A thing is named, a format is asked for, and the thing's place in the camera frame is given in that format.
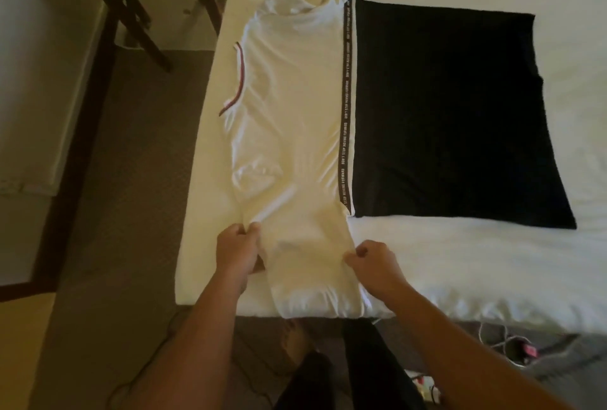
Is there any person's left forearm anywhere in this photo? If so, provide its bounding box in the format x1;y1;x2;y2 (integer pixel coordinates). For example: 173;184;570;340
123;270;252;410

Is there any person's left leg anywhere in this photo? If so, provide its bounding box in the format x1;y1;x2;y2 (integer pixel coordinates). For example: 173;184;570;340
275;320;335;410

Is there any white and black t-shirt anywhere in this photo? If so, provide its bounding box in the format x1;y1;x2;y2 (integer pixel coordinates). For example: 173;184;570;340
218;0;578;319

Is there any white bed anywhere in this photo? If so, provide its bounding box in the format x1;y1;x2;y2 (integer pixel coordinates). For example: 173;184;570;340
173;0;607;335

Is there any person's leg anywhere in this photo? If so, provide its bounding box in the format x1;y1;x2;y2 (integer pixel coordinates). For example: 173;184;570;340
341;320;430;410
275;320;335;410

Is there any person's right hand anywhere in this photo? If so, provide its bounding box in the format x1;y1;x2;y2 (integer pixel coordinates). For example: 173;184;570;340
342;240;411;302

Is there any person's right forearm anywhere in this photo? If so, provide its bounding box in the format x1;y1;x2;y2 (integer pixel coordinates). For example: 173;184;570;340
379;282;572;410

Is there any person's right leg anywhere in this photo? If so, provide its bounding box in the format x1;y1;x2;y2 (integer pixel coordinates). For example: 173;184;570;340
341;320;430;410

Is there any person's left hand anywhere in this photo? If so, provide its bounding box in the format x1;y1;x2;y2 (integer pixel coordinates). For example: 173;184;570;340
215;221;264;279

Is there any thin white cord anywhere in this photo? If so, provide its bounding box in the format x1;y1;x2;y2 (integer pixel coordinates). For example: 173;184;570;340
477;321;544;368

